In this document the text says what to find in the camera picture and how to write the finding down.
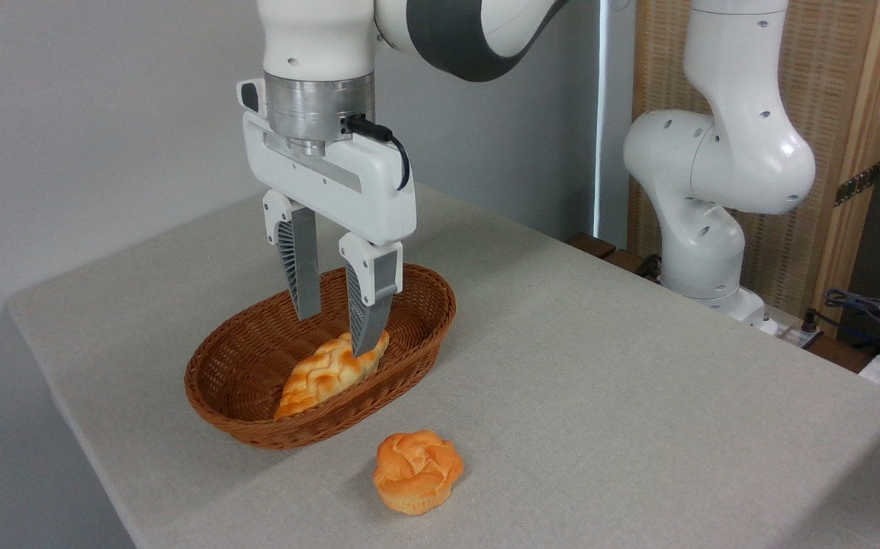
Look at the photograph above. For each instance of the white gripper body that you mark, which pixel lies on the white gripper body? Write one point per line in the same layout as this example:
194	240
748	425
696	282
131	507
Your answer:
348	191

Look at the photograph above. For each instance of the gripper finger grey blade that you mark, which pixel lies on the gripper finger grey blade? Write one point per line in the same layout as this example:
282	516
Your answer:
301	259
367	305

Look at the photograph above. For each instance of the round knotted orange bread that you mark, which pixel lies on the round knotted orange bread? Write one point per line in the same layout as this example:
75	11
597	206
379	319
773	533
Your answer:
417	473

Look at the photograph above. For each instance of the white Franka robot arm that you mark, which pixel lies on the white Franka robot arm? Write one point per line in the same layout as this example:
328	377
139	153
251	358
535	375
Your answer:
745	152

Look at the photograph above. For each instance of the long braided bread loaf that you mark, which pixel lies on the long braided bread loaf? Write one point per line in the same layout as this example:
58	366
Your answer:
318	379

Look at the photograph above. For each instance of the brown wicker oval basket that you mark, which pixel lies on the brown wicker oval basket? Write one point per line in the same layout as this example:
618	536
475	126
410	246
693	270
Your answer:
238	366

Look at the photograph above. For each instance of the brown wooden board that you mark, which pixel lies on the brown wooden board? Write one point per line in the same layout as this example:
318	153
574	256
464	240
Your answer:
591	244

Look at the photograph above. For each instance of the dark metal screen hinge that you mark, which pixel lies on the dark metal screen hinge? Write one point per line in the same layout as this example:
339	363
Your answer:
857	184

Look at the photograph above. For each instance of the wooden woven screen panel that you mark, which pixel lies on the wooden woven screen panel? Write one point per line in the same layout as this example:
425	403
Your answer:
836	61

